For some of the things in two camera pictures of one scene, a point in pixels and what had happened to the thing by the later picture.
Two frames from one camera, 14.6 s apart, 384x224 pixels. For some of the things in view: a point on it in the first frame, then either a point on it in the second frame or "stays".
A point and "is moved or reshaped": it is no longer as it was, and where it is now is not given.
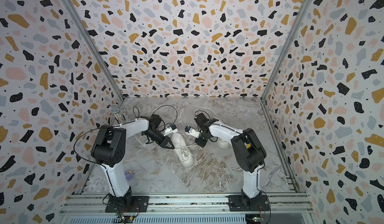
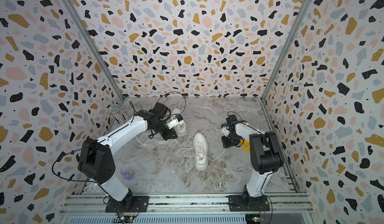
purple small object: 128,176 stays
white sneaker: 184,152 → 182,128
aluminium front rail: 188,203 stays
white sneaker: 222,144 is moved or reshaped
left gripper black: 164,142 → 171,135
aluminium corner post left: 90,39 stays
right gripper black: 201,143 → 225,144
